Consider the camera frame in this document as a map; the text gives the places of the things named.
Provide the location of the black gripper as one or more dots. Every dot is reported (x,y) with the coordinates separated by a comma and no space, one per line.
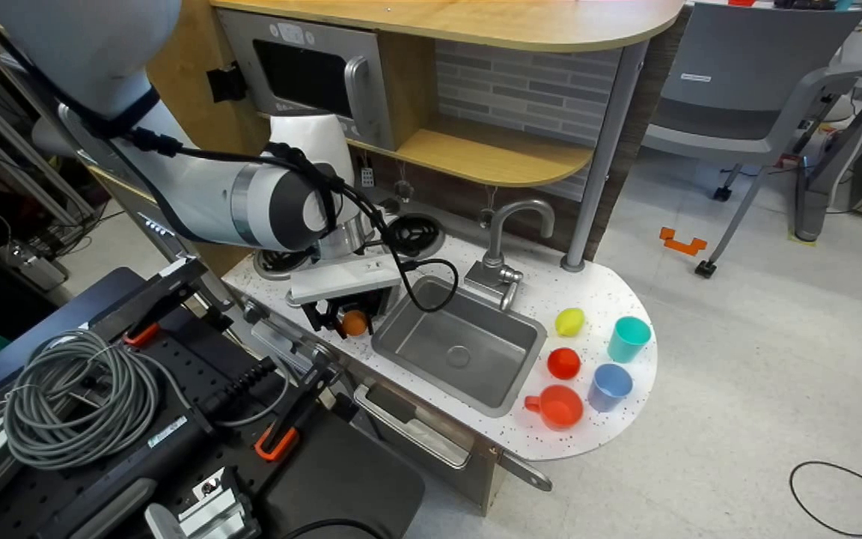
(371,305)

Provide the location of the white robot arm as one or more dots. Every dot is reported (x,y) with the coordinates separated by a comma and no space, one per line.
(93,58)

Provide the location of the front left stove burner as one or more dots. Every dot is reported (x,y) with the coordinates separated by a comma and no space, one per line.
(278,266)

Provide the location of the stove burner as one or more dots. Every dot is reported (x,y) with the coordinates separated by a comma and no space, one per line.
(278,266)
(413,236)

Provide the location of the back right stove burner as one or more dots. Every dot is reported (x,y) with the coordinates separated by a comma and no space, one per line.
(413,236)

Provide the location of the grey toy sink basin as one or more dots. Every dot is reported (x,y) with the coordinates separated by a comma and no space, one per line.
(459,344)

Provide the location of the small red bowl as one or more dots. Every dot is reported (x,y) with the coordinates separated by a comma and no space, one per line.
(564,365)

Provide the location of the grey toy faucet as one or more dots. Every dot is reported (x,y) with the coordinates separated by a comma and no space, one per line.
(492,273)

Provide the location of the yellow small cup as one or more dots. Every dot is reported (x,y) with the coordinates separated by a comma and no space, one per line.
(570,323)

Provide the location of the toy microwave oven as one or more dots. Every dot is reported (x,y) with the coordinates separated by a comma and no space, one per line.
(295,68)

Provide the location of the blue plastic cup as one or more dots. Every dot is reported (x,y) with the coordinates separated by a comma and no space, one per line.
(609,389)

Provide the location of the teal plastic cup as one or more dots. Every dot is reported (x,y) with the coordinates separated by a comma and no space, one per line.
(625,341)

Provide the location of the wooden toy kitchen shelf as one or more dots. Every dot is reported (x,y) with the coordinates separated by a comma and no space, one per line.
(465,148)

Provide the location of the grey office chair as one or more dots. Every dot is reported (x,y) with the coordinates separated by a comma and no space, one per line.
(744,82)

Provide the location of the orange clamp handle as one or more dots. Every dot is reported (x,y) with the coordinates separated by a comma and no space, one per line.
(284,434)

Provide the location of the black wall-mounted box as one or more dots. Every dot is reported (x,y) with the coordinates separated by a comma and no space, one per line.
(224,85)

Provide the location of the orange bracket on floor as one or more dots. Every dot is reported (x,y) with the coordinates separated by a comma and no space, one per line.
(684,248)

